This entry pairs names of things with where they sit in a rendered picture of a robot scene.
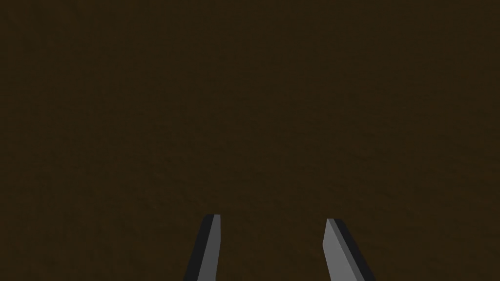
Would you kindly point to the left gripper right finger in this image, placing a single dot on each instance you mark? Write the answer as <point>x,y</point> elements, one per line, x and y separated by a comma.
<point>341,255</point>

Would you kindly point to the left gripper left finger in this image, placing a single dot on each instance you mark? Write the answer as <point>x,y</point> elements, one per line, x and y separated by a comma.
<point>207,253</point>

